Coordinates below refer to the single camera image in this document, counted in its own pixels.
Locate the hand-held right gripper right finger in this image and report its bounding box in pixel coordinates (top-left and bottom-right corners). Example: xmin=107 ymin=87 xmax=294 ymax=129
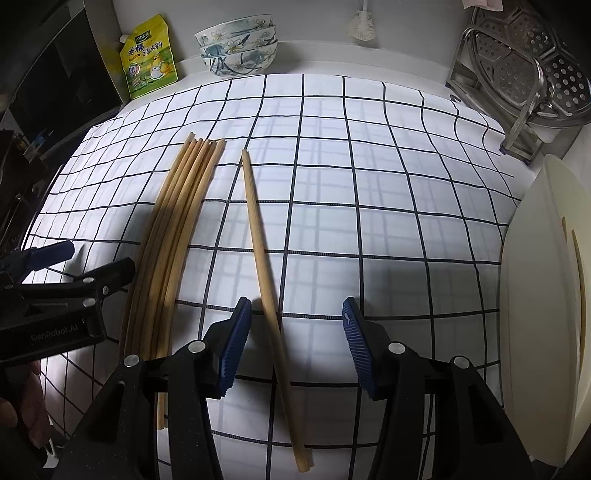
xmin=342 ymin=296 xmax=532 ymax=480

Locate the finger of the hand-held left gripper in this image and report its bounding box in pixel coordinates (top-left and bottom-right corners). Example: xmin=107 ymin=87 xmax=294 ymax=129
xmin=0 ymin=240 xmax=75 ymax=283
xmin=0 ymin=257 xmax=136 ymax=324

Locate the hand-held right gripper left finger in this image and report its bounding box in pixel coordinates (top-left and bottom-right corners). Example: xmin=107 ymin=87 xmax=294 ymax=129
xmin=60 ymin=296 xmax=253 ymax=480

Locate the bundle of wooden chopsticks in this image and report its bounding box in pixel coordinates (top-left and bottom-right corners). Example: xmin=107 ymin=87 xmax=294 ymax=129
xmin=121 ymin=134 xmax=226 ymax=431

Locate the cream plastic basin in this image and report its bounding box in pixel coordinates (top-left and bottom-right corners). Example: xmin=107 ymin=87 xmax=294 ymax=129
xmin=499 ymin=154 xmax=591 ymax=467

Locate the person's left hand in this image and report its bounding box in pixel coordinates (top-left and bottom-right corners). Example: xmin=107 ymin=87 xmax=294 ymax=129
xmin=0 ymin=361 xmax=52 ymax=449

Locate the white grid-pattern cloth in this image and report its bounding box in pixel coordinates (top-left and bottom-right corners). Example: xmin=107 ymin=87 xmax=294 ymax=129
xmin=18 ymin=73 xmax=525 ymax=480

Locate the black glass cabinet door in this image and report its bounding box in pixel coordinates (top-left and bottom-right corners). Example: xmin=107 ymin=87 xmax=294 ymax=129
xmin=0 ymin=0 xmax=124 ymax=153

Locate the yellow seasoning pouch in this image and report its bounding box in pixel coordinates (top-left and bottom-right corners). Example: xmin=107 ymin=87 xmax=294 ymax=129
xmin=119 ymin=14 xmax=180 ymax=100

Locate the stainless steel rack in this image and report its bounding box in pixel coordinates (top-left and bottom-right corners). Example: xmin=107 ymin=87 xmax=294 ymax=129
xmin=445 ymin=26 xmax=560 ymax=163

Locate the perforated steel steamer plate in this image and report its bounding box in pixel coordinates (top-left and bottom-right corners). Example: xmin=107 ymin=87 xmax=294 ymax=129
xmin=471 ymin=44 xmax=546 ymax=112
xmin=475 ymin=6 xmax=591 ymax=127

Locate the white hanging dish brush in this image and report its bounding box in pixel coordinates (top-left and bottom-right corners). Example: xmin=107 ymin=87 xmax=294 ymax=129
xmin=346 ymin=0 xmax=382 ymax=45

